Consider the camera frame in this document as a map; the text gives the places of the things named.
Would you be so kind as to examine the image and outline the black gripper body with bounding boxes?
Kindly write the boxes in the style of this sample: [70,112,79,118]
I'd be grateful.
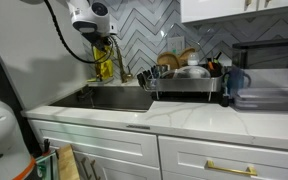
[83,32,114,50]

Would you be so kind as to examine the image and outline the yellow rubber glove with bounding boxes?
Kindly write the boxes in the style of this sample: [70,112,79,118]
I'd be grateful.
[95,63,114,81]
[93,44,114,73]

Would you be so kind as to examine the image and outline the dark sink corner caddy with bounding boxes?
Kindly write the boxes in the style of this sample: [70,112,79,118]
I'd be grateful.
[76,85,96,101]

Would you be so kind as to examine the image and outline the dark steel sink basin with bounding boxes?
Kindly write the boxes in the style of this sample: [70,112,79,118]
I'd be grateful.
[49,84,155,113]

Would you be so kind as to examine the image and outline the round wooden plate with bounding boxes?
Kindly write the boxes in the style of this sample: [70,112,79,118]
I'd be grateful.
[157,51,181,71]
[178,47,197,66]

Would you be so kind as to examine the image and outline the white plastic bowl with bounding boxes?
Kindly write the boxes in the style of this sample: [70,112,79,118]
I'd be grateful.
[173,65,212,80]

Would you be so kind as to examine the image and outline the steel dish rack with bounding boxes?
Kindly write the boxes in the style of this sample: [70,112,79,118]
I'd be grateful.
[137,63,225,101]

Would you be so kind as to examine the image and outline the clear baby bottle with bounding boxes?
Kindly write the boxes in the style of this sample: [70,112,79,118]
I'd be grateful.
[187,51,202,79]

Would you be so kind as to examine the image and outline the white lower cabinet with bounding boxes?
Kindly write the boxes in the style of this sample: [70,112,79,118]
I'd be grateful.
[27,118,288,180]

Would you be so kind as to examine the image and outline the black utensil holder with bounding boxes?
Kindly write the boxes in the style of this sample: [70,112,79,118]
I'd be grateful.
[206,51,224,78]

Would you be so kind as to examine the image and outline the wooden cutting board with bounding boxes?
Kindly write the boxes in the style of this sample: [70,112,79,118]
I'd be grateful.
[56,143,81,180]

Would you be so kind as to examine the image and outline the small black container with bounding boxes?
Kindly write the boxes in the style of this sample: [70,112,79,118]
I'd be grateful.
[220,94,231,108]

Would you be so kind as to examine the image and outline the blue pitcher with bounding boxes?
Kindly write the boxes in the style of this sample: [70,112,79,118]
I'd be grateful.
[222,66,252,99]

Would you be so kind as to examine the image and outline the black countertop appliance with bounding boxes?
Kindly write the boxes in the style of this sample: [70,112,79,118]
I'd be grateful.
[232,37,288,94]

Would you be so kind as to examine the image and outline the clear plastic panel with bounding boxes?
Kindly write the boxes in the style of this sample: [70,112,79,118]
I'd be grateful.
[247,68,288,90]

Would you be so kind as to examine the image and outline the clear stacked trays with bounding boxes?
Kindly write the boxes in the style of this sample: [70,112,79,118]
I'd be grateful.
[233,87,288,112]

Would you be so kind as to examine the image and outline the white wall outlet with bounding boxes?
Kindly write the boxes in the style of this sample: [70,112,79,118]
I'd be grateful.
[167,35,186,56]

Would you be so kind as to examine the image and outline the black clamp handle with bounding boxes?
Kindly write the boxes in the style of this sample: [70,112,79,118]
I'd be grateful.
[43,138,51,157]

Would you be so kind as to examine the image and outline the bronze cabinet door handle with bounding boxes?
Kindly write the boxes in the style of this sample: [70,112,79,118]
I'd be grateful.
[89,159,101,180]
[80,157,92,180]

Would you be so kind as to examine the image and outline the gold drawer handle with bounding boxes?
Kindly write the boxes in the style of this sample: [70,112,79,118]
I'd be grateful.
[205,159,258,177]

